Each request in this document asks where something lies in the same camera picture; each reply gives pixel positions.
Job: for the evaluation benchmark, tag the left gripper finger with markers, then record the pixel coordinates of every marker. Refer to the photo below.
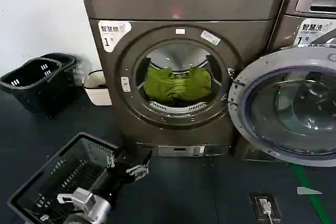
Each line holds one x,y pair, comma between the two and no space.
111,161
137,171

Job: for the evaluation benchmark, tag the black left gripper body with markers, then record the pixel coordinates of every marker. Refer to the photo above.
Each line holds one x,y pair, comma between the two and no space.
110,182

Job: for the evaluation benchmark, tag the black slotted laundry basket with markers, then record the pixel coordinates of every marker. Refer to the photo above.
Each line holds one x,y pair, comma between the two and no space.
65,161

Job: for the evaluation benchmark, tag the white bin with red rim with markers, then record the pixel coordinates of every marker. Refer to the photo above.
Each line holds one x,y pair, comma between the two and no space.
98,94

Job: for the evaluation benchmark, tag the green garment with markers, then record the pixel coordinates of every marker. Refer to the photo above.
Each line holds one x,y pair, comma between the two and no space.
168,83

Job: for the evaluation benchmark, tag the black plastic laundry basket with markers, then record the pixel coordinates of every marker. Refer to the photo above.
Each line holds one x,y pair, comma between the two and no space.
31,87
68,60

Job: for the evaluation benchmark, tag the black floor socket box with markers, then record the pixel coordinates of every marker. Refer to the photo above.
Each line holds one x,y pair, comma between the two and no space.
265,205

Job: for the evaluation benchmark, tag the green floor tape line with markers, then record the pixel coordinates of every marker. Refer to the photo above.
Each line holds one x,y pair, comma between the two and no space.
307,182

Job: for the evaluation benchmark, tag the round glass dryer door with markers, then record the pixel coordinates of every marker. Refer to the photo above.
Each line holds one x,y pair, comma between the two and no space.
296,108

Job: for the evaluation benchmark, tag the white floor tape piece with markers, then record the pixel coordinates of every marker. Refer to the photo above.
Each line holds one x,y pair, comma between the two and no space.
308,190

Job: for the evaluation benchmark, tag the grey front-loading dryer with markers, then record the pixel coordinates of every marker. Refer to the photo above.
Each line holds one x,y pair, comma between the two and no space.
183,1

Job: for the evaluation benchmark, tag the grey machine with white label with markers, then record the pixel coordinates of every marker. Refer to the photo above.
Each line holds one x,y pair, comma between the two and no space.
315,3

